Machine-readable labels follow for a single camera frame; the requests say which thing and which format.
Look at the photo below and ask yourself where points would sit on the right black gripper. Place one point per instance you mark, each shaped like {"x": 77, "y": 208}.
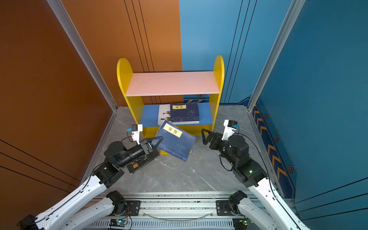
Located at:
{"x": 217, "y": 137}

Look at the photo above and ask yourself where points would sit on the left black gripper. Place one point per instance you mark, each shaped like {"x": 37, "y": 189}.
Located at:
{"x": 148, "y": 145}

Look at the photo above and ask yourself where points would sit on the dark blue book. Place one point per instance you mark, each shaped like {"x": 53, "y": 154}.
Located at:
{"x": 176, "y": 142}
{"x": 184, "y": 112}
{"x": 181, "y": 123}

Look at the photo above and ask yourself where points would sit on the yellow book with cartoon man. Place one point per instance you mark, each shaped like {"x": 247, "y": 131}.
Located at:
{"x": 164, "y": 153}

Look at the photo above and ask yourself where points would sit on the white book with brown bars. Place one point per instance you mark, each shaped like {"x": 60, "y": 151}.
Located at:
{"x": 164, "y": 113}

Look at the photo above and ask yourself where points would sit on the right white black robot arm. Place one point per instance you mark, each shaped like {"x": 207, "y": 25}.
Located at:
{"x": 277, "y": 214}

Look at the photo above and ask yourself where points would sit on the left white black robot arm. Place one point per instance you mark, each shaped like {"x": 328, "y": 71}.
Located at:
{"x": 103, "y": 177}

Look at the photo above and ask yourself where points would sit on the dark book left underneath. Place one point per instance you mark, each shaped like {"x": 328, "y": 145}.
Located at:
{"x": 137, "y": 165}

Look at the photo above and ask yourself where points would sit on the yellow shelf with pink and blue boards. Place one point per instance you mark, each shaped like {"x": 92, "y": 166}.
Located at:
{"x": 134, "y": 86}

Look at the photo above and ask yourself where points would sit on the left green circuit board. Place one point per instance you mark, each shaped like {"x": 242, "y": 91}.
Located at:
{"x": 118, "y": 223}

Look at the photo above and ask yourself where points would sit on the green circuit board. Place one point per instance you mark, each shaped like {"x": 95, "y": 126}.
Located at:
{"x": 118, "y": 223}
{"x": 241, "y": 224}

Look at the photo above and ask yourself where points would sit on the right green circuit board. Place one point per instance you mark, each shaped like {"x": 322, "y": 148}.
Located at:
{"x": 241, "y": 224}

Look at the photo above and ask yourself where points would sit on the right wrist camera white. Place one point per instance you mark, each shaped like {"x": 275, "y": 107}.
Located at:
{"x": 230, "y": 126}

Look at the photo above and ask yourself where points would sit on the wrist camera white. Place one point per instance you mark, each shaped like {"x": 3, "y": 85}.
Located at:
{"x": 230, "y": 126}
{"x": 134, "y": 132}

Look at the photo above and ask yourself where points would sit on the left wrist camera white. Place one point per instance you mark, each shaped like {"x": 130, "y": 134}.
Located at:
{"x": 134, "y": 132}

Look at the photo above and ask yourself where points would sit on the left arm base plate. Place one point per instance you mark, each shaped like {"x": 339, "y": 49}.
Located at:
{"x": 127, "y": 208}

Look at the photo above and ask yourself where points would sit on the aluminium rail frame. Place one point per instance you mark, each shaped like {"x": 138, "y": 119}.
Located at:
{"x": 161, "y": 211}

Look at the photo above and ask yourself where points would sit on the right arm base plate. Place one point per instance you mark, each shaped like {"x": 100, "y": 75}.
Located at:
{"x": 227, "y": 208}

